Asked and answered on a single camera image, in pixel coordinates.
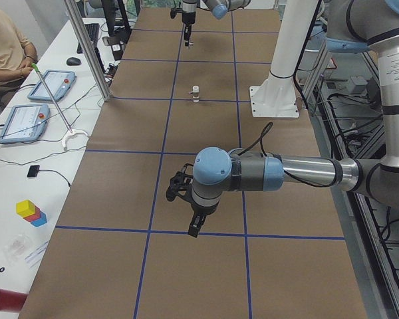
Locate blue teach pendant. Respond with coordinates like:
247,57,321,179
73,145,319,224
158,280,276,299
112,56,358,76
27,70,76,102
0,104,50,144

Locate grabber stick tool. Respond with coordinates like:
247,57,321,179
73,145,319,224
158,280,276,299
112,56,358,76
31,63,89,151

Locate black keyboard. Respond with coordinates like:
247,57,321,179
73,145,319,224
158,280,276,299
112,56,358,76
84,23,100,49

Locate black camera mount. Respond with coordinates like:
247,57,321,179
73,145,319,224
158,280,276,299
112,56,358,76
170,7,183,19
166,163,194,203

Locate stacked coloured blocks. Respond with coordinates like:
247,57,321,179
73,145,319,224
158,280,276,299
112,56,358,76
16,199,47,227

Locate near blue teach pendant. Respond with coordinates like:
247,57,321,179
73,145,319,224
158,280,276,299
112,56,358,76
0,104,50,144

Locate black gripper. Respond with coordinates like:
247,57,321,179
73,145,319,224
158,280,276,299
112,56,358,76
182,11,196,47
188,199,218,237

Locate red fire extinguisher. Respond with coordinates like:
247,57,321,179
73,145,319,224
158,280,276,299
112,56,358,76
0,289,28,313

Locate seated person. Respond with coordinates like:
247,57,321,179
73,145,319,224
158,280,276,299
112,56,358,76
0,10,37,108

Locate white camera stand column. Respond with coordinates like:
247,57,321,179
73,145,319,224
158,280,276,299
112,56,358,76
249,0,320,118

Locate clear plastic bag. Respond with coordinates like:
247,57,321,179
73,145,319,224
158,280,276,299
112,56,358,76
3,233,33,264

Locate far blue teach pendant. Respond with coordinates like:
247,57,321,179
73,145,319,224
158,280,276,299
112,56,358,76
27,70,76,102

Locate aluminium frame post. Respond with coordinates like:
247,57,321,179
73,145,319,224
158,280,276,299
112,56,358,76
63,0,110,102

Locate white PPR pipe fitting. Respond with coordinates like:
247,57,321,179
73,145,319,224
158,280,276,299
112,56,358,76
190,85,200,103

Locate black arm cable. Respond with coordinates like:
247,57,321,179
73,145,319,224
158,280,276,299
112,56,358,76
239,121,340,188

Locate black computer mouse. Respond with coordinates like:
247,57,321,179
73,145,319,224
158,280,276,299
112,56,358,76
66,57,81,66

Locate small black box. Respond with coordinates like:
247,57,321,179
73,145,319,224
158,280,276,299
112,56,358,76
27,165,40,178

